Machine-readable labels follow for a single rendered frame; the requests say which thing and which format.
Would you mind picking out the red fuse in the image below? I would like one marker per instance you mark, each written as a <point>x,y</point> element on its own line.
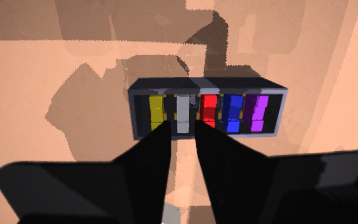
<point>207,108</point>

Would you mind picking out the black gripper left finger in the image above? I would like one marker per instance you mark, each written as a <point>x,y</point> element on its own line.
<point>131,188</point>

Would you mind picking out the white shallow rectangular tray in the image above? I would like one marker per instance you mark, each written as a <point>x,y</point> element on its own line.
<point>171,214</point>

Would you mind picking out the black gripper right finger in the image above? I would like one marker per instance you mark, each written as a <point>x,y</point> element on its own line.
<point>245,186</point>

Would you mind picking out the yellow fuse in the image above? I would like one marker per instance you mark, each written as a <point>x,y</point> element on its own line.
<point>156,108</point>

